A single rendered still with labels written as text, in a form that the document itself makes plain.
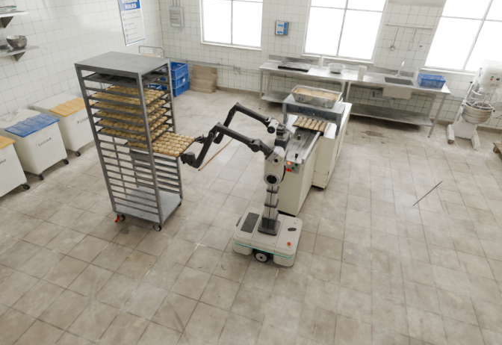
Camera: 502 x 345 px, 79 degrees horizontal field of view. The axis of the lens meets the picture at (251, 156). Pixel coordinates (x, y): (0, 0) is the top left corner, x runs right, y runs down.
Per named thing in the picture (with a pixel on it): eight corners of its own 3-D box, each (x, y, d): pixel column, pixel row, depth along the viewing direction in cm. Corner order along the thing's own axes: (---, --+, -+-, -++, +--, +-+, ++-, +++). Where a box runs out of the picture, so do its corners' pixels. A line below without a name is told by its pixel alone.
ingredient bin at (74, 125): (78, 159, 462) (63, 112, 421) (47, 150, 480) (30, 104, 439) (104, 143, 505) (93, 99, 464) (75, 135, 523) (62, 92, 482)
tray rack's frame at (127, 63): (184, 203, 382) (169, 58, 287) (162, 231, 341) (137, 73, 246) (140, 192, 397) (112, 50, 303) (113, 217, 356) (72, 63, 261)
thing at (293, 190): (287, 182, 434) (294, 125, 386) (311, 189, 422) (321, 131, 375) (269, 213, 379) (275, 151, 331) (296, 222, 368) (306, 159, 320)
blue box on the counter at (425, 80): (418, 85, 546) (421, 78, 538) (415, 81, 571) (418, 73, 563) (443, 88, 538) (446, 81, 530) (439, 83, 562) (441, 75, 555)
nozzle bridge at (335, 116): (287, 116, 420) (290, 93, 402) (341, 128, 397) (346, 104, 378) (279, 126, 394) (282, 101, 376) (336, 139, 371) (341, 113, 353)
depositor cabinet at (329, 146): (299, 140, 539) (306, 95, 494) (341, 150, 515) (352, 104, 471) (275, 179, 439) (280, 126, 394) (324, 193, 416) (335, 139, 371)
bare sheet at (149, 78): (166, 75, 292) (165, 73, 291) (140, 88, 259) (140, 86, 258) (112, 67, 306) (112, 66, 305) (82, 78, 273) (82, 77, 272)
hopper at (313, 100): (296, 95, 398) (297, 84, 390) (339, 103, 379) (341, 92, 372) (289, 102, 375) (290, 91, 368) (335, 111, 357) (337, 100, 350)
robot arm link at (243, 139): (211, 122, 246) (215, 118, 254) (206, 137, 254) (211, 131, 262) (261, 146, 243) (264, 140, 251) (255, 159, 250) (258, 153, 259)
